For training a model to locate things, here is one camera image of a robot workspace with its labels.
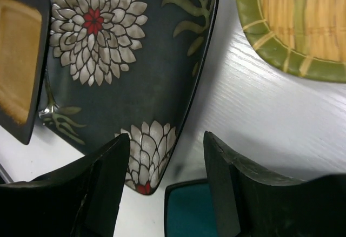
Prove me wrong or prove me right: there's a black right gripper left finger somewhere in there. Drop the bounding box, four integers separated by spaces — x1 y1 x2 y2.
1 134 130 236

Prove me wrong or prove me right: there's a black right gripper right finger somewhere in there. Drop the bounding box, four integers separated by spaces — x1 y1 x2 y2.
203 131 345 236

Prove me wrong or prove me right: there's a dark teal square plate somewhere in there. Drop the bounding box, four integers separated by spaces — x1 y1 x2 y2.
164 179 218 237

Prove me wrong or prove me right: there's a black floral square plate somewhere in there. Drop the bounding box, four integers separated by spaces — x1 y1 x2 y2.
38 0 219 195

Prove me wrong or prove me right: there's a green yellow woven-pattern plate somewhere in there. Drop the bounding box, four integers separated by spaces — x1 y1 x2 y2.
236 0 345 83

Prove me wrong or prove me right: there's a black plate with yellow centre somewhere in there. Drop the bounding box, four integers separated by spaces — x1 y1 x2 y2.
1 0 50 145

